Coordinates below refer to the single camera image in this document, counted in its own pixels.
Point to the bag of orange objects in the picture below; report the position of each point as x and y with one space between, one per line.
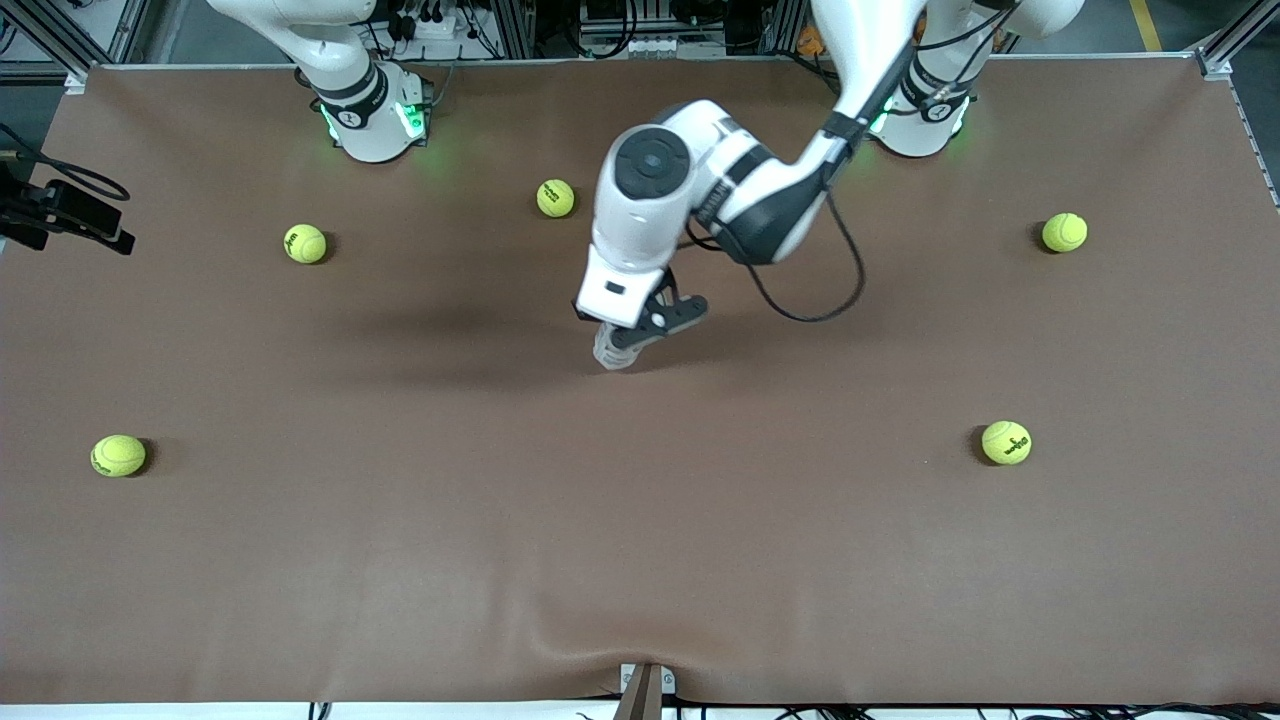
810 42

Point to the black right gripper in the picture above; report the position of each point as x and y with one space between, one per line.
38 211

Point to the brown table cover mat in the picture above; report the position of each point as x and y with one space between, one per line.
640 550

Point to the white power strip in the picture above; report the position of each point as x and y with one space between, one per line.
425 25

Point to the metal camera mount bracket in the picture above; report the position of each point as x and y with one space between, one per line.
646 692

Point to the white blue tennis ball can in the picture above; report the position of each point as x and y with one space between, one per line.
615 358

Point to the grey aluminium frame rail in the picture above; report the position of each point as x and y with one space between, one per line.
1240 45
75 35

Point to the white terminal block row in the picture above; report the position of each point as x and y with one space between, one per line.
650 46

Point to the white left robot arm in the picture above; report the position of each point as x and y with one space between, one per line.
640 220

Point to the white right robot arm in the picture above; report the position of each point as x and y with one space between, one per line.
365 125

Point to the yellow tennis ball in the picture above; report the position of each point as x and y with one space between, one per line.
305 243
555 198
1064 232
1006 442
118 455

